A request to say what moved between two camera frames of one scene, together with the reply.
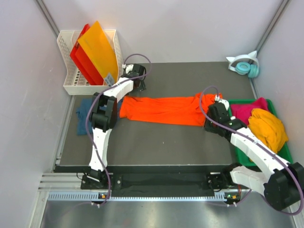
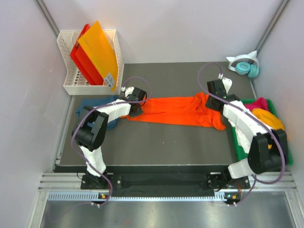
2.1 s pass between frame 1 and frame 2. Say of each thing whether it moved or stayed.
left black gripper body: moved
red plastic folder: stayed
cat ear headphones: stayed
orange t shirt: stayed
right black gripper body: moved
